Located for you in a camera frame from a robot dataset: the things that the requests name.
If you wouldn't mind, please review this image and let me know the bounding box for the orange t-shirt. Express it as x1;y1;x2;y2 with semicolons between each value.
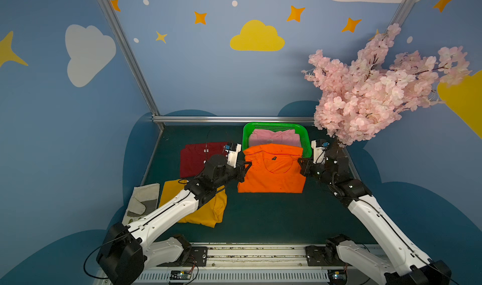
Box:
238;144;306;193

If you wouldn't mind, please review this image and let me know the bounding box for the pink t-shirt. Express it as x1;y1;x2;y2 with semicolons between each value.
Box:
248;129;302;148

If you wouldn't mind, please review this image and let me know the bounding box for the dark red t-shirt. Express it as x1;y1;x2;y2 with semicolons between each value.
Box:
179;142;228;178

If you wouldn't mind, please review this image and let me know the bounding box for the yellow t-shirt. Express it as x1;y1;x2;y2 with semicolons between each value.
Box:
159;180;227;228

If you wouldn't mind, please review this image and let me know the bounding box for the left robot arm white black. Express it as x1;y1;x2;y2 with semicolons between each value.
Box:
95;155;252;284

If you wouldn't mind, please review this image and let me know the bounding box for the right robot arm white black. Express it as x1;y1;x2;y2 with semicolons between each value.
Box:
298;139;452;284

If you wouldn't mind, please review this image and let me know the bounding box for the green plastic basket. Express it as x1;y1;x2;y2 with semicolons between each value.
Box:
242;122;313;158

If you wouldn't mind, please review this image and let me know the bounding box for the pink artificial blossom tree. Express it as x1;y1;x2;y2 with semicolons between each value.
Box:
303;24;471;146

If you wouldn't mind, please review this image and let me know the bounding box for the beige work glove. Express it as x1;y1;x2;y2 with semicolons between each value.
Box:
122;183;160;226

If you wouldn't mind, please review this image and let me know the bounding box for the right circuit board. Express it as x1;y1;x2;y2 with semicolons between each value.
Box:
328;270;347;285

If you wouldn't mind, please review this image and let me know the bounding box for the circuit board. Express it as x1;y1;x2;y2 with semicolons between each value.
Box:
169;270;193;282
328;270;347;285

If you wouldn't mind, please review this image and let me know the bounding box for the left circuit board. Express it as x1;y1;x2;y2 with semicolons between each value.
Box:
169;270;193;282

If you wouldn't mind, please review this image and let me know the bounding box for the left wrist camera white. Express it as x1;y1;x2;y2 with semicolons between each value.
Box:
225;143;242;168

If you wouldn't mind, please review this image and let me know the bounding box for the aluminium back frame bar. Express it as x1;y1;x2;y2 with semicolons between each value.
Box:
152;116;314;124

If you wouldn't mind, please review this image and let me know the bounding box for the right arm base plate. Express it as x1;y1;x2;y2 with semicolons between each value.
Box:
305;244;350;267

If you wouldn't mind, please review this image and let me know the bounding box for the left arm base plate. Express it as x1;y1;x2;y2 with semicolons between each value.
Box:
158;246;208;267

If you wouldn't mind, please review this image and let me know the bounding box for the aluminium front rail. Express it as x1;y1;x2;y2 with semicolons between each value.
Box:
92;242;420;285

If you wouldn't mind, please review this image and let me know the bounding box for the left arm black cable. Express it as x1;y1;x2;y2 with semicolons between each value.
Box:
83;232;131;281

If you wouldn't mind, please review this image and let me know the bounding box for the right aluminium frame post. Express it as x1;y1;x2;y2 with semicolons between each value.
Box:
388;0;416;27

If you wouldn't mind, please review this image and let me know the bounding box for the aluminium frame post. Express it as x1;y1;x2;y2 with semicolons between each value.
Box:
388;0;416;27
97;0;165;132

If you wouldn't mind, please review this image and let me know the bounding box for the left aluminium frame post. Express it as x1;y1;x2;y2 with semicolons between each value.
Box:
97;0;165;132

